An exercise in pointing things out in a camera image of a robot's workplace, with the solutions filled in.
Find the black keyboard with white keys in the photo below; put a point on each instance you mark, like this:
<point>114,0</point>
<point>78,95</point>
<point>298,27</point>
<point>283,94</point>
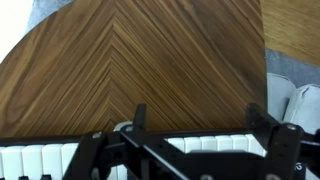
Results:
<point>33,160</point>

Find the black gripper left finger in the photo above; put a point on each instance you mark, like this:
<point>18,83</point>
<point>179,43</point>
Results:
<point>90,153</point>

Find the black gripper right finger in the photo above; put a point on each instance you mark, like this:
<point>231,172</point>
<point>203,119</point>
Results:
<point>283,146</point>

